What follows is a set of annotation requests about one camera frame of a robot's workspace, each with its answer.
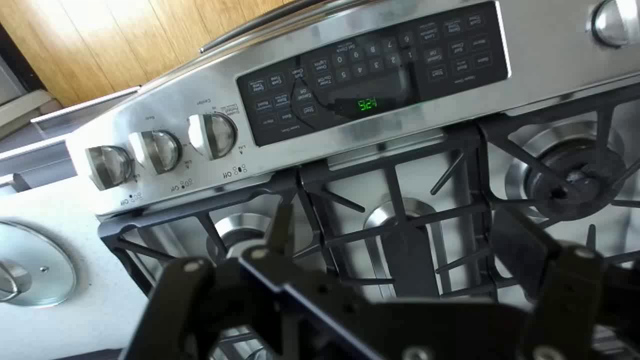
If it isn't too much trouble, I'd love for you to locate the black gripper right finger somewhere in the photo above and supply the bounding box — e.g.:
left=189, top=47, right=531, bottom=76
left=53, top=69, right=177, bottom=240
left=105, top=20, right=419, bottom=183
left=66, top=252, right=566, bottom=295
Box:
left=490, top=207, right=563, bottom=303

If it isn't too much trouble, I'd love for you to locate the stainless steel gas stove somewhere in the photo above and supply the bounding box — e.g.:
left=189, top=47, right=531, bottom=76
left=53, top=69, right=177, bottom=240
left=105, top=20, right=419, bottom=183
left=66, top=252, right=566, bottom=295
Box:
left=65, top=0, right=640, bottom=360

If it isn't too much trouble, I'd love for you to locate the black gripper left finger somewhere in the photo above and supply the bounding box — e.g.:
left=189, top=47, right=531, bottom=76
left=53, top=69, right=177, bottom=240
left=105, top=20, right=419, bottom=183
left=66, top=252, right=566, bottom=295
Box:
left=266, top=199, right=295, bottom=255

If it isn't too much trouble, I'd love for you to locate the glass pot lid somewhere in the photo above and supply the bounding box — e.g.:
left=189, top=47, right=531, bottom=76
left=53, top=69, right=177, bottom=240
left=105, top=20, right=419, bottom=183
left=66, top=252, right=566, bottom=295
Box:
left=0, top=222, right=79, bottom=308

